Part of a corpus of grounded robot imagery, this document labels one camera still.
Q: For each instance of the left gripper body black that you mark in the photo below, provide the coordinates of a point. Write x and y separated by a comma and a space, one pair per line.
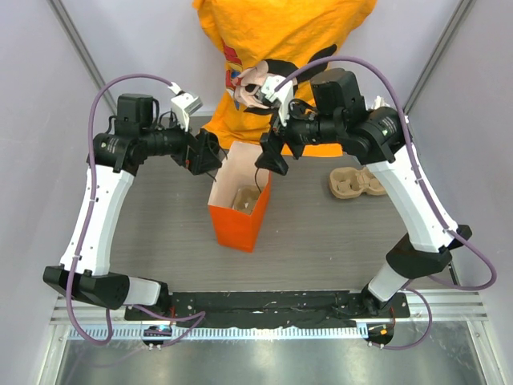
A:
184, 154

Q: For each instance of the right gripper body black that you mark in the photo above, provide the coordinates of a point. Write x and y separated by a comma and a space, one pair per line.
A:
293, 135

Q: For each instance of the orange paper bag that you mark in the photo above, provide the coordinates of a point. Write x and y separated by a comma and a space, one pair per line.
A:
234, 229

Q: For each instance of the pulp cup carrier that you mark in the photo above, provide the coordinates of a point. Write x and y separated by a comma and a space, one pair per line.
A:
349, 183
245, 199

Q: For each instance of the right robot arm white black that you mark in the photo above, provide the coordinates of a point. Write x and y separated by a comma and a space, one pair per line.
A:
375, 137

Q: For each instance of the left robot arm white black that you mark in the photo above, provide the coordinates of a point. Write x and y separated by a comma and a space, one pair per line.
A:
134, 134

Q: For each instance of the orange cartoon mouse cloth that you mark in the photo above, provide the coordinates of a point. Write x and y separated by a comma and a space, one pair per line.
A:
260, 38

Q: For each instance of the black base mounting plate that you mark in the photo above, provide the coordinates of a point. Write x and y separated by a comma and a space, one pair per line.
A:
275, 309

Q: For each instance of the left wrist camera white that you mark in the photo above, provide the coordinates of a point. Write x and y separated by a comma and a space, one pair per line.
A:
183, 105

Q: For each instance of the aluminium frame rail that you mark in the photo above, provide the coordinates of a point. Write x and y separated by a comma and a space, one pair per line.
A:
71, 31

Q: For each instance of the white slotted cable duct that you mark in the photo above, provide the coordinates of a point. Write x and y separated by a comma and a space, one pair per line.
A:
149, 332

